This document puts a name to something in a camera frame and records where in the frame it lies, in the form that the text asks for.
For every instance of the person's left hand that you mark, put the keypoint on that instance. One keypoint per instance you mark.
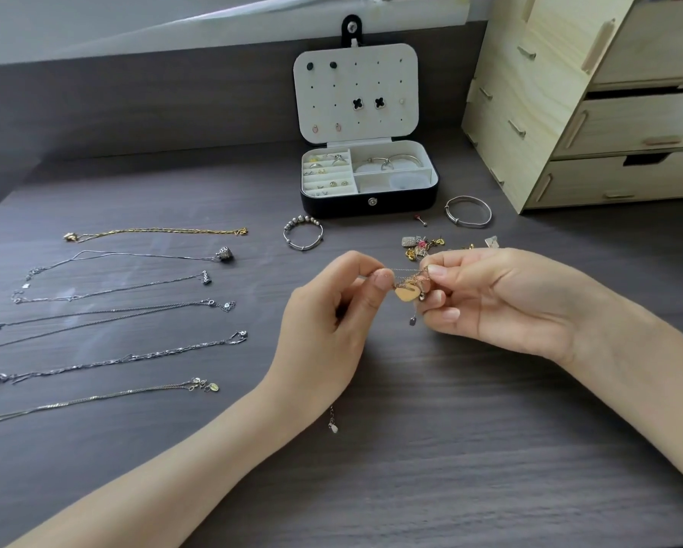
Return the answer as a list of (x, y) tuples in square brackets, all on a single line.
[(310, 342)]

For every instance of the person's right hand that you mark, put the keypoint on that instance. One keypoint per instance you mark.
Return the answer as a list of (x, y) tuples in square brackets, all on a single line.
[(518, 302)]

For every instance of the person's right thumb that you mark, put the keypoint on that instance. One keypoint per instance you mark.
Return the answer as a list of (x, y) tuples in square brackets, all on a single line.
[(461, 265)]

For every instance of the person's right middle finger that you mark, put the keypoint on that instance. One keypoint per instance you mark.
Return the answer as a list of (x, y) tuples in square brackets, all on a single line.
[(453, 318)]

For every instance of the person's left thumb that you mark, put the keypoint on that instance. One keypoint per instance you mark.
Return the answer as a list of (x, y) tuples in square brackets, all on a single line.
[(373, 293)]

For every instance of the person's left forearm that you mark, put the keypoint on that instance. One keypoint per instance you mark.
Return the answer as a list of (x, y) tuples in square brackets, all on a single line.
[(176, 473)]

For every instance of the person's right forearm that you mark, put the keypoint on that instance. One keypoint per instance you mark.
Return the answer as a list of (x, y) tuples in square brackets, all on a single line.
[(638, 348)]

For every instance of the silver bangle with slider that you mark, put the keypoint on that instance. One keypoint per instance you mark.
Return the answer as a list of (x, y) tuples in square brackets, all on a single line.
[(468, 222)]

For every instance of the pile of tangled jewelry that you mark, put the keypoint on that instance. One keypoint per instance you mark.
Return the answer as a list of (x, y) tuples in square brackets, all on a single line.
[(418, 244)]

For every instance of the silver beaded bangle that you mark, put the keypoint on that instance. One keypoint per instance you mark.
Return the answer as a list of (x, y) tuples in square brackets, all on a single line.
[(301, 223)]

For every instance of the black jewelry box white lining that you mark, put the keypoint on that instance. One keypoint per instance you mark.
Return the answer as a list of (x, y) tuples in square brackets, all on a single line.
[(364, 182)]

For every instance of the group of rings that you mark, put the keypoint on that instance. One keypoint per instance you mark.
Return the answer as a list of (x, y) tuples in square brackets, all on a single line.
[(325, 172)]

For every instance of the black clover stud earring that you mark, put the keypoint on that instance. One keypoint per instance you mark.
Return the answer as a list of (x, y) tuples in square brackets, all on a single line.
[(357, 103), (380, 102)]

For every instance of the wooden drawer organizer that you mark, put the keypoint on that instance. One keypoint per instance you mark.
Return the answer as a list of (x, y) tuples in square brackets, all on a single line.
[(575, 96)]

